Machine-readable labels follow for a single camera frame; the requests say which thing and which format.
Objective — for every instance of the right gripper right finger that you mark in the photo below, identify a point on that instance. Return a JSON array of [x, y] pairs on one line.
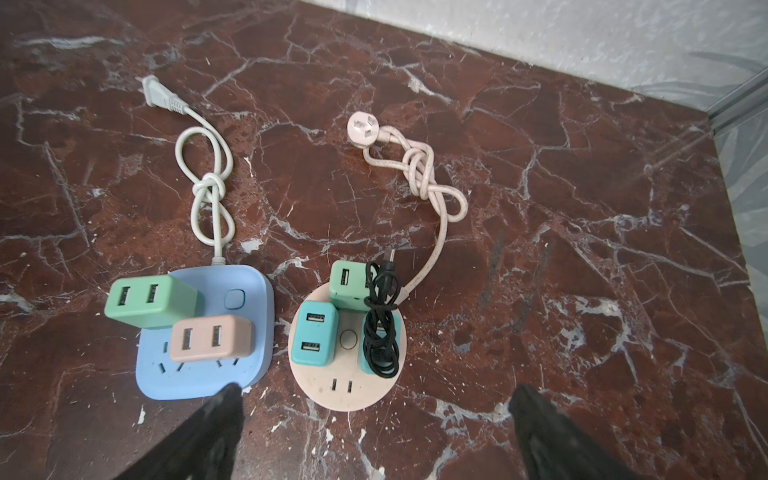
[[553, 447]]

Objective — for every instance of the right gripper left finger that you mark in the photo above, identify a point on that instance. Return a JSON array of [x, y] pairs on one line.
[[202, 447]]

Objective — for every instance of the pink cube charger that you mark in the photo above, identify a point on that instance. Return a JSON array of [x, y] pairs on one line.
[[211, 338]]

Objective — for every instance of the teal green cube charger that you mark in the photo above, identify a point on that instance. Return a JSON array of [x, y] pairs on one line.
[[315, 334]]

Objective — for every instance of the light green cube charger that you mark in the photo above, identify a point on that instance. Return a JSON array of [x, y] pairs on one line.
[[348, 286]]

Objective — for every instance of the pink round power strip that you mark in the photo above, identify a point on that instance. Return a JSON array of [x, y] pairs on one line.
[[342, 385]]

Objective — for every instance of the blue square power strip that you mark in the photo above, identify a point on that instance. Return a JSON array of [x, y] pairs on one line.
[[239, 290]]

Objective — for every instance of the aluminium frame rail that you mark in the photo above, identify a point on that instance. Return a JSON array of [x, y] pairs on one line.
[[742, 104]]

